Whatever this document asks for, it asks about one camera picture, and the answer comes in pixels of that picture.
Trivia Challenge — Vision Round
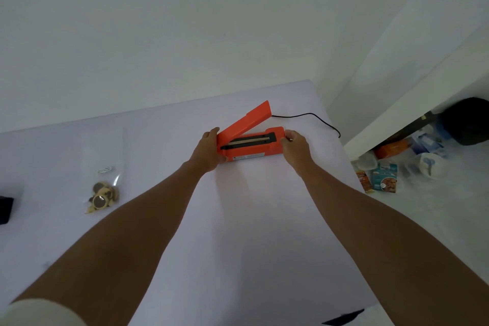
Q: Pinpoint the black box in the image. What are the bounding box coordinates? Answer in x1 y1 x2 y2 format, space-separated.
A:
0 196 15 225

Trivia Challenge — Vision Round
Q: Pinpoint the person's left forearm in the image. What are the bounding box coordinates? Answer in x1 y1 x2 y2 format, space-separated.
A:
11 160 207 326

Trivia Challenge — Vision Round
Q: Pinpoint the orange impulse heat sealer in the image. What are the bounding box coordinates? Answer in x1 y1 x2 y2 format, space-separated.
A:
216 100 286 163

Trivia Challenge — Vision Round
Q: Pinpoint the blue food packet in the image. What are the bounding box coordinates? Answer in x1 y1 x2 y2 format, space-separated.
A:
371 163 399 194

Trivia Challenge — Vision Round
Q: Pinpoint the orange box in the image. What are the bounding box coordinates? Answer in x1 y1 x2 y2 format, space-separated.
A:
374 139 412 159

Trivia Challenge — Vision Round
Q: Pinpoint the person's left hand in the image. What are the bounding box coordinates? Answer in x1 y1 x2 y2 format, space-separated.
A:
188 127 227 174

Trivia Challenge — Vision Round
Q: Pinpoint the clear bag of cookies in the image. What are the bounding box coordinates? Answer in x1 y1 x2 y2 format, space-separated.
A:
82 129 125 215

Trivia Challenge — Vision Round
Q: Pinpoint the white plastic bag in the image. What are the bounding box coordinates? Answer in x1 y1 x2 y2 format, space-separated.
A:
418 153 447 181

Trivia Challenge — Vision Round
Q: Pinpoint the orange snack packet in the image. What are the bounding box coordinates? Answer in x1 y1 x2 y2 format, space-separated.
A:
355 170 375 194

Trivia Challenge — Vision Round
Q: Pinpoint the person's right forearm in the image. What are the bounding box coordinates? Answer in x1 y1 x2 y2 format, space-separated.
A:
300 164 489 326

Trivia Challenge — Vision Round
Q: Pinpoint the black bag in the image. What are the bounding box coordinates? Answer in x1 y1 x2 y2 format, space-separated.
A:
441 97 489 146

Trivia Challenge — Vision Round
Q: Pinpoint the white sleeve cuff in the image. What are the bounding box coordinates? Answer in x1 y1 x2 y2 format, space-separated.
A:
0 298 88 326

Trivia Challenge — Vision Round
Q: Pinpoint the black power cable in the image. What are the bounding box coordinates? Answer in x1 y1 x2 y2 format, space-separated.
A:
270 113 341 139

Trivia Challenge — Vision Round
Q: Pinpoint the person's right hand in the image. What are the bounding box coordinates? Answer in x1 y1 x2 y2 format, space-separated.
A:
281 130 316 178

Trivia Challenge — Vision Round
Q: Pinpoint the clear plastic container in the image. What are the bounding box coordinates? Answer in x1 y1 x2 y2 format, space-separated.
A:
351 152 379 173

